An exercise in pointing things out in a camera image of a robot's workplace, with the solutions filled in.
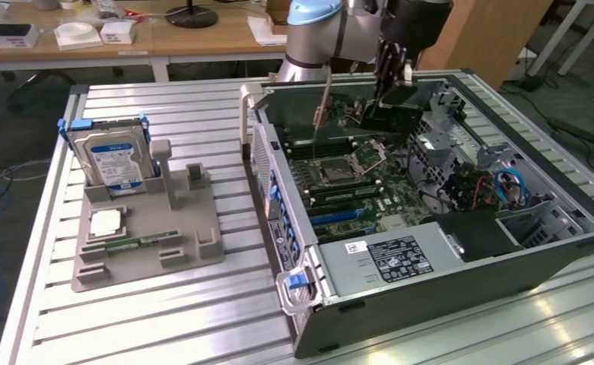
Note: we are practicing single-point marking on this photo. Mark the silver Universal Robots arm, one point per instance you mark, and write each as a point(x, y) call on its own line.
point(311, 38)

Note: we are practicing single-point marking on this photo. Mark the hard disk with blue rails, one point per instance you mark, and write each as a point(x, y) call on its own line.
point(111, 159)

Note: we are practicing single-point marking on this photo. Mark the green RAM stick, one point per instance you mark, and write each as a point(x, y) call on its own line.
point(129, 241)

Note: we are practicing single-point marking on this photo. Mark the wooden desk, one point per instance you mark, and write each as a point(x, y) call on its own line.
point(185, 42)

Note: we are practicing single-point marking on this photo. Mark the wooden cabinet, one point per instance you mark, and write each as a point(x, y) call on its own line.
point(485, 38)

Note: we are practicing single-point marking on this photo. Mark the black chair base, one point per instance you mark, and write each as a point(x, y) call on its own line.
point(33, 85)

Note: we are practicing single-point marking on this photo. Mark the graphics card with black shroud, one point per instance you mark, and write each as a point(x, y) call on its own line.
point(387, 119)

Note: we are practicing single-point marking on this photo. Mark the thin locking lever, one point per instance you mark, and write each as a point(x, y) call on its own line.
point(317, 150)

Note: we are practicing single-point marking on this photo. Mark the grey power supply unit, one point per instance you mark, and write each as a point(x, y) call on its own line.
point(403, 258)

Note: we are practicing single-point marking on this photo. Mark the grey cup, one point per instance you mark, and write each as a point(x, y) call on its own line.
point(47, 4)

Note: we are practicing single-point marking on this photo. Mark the blue expansion slot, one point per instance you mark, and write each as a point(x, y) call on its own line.
point(337, 217)

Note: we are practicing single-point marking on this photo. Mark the white table frame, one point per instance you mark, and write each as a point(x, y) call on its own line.
point(570, 23)

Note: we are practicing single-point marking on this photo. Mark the RAM stick with white label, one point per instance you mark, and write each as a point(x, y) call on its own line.
point(347, 194)

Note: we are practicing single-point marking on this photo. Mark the black lamp base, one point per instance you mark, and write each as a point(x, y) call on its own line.
point(193, 18)

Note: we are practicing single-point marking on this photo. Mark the white square bowl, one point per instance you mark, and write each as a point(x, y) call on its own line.
point(78, 36)

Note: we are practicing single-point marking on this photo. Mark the open black PC case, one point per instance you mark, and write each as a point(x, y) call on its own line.
point(454, 304)

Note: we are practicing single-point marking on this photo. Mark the brown cardboard box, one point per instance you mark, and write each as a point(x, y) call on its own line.
point(277, 9)

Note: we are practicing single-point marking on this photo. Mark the white box with black lid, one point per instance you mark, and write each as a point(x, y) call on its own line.
point(15, 38)

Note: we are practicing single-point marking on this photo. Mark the small white labelled box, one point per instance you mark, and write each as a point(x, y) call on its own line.
point(118, 33)

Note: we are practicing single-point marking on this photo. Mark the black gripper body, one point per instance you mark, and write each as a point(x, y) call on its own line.
point(415, 23)

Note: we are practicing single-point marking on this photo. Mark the white paper stack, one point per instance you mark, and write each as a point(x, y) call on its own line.
point(266, 32)

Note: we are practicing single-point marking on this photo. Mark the metal socket cover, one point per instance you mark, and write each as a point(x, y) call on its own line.
point(378, 143)

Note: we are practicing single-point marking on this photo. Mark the CPU socket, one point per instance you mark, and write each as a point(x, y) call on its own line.
point(337, 173)

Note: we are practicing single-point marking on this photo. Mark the silver drive cage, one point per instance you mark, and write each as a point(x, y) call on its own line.
point(441, 144)

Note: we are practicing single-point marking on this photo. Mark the grey parts rack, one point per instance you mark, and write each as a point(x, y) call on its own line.
point(145, 266)

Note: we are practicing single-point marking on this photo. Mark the silver disk bay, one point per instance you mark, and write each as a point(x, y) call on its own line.
point(545, 224)

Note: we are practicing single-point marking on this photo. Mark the blue case latch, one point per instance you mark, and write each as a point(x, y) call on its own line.
point(297, 282)

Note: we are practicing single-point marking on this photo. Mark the silver CPU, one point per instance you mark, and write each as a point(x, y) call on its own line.
point(106, 222)

